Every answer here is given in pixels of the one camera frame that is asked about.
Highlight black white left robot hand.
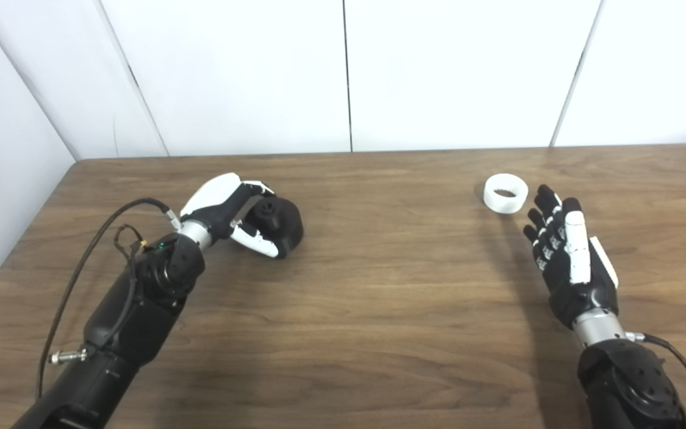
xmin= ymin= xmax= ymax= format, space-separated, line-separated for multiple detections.
xmin=179 ymin=173 xmax=287 ymax=260

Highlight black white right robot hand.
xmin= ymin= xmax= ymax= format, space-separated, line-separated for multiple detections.
xmin=523 ymin=184 xmax=626 ymax=348

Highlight round black plastic part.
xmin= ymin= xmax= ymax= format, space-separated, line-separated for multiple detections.
xmin=242 ymin=197 xmax=304 ymax=258

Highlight white plastic ring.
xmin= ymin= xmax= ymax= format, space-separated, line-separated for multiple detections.
xmin=484 ymin=173 xmax=529 ymax=215

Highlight thin left arm wire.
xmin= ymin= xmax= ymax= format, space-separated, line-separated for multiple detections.
xmin=113 ymin=224 xmax=148 ymax=334

